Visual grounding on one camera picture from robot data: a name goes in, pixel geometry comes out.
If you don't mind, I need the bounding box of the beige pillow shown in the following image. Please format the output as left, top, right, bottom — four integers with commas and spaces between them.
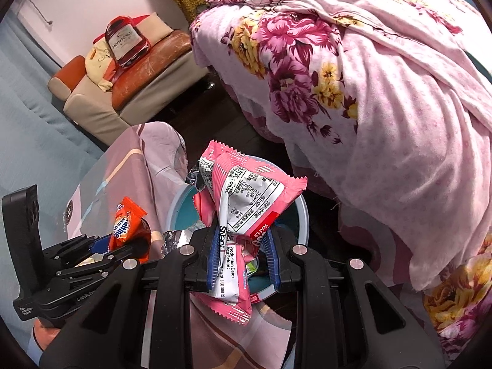
134, 11, 174, 45

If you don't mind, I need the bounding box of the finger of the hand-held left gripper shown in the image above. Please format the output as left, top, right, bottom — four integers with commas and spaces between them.
58, 236, 151, 281
42, 234, 112, 266

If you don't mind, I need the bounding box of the orange snack wrapper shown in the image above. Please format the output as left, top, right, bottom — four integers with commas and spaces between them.
109, 197, 152, 264

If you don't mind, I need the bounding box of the pink floral blanket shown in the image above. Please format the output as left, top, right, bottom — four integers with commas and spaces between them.
188, 0, 492, 358

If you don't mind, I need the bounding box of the silver foil wrapper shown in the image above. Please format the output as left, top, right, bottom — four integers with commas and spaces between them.
161, 228, 200, 258

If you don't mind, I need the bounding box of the pink grey patterned tablecloth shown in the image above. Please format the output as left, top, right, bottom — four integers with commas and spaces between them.
58, 121, 293, 369

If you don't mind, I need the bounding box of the person's left hand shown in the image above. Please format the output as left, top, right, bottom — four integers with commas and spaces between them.
33, 317, 62, 354

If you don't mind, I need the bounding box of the grey-blue curtain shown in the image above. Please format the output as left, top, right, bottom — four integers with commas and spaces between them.
0, 8, 112, 354

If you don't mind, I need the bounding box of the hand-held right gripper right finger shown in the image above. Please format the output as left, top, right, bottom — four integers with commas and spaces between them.
264, 226, 446, 369

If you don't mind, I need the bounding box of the wall cable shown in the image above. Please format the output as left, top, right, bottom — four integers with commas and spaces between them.
23, 0, 54, 26

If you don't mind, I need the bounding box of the orange leather seat cushion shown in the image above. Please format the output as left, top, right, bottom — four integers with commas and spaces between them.
111, 31, 193, 111

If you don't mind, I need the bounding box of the pink wafer wrapper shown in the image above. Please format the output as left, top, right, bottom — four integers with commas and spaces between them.
192, 139, 309, 325

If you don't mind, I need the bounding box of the red bottle-shaped pillow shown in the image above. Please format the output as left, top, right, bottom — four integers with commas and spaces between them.
105, 16, 151, 68

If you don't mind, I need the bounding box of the beige armchair sofa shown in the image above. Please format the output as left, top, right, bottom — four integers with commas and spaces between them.
48, 11, 210, 147

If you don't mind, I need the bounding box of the yellow plush toy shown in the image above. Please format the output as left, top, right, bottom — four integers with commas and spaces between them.
85, 44, 116, 93

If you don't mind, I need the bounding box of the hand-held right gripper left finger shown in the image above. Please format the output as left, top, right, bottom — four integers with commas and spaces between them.
38, 225, 221, 369

